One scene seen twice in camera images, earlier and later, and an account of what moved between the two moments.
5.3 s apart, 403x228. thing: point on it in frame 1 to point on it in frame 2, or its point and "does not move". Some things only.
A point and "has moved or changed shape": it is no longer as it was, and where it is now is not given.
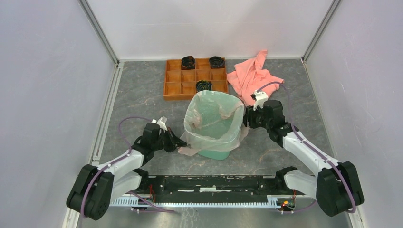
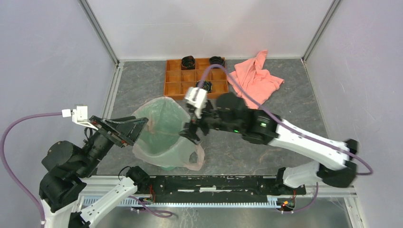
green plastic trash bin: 213,121 has moved or changed shape
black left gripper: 174,140 to 125,132
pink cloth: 249,76 does not move
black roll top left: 187,62 does not move
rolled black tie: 216,62 does not move
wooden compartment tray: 180,84 does not move
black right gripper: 248,118 to 190,130
